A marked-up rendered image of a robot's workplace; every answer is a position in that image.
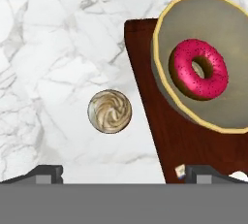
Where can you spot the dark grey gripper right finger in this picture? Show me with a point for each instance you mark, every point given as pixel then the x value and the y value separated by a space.
pixel 201 173

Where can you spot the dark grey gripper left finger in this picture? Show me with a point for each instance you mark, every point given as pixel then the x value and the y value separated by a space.
pixel 48 173

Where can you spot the dark wooden tray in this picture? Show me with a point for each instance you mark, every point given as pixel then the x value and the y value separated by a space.
pixel 168 137

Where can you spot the cream swirl cupcake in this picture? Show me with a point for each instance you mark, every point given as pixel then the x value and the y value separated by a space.
pixel 109 111

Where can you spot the pink sprinkled donut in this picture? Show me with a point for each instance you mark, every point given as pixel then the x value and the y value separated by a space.
pixel 211 82

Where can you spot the grey bowl with yellow rim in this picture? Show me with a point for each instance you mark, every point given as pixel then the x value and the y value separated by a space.
pixel 206 21

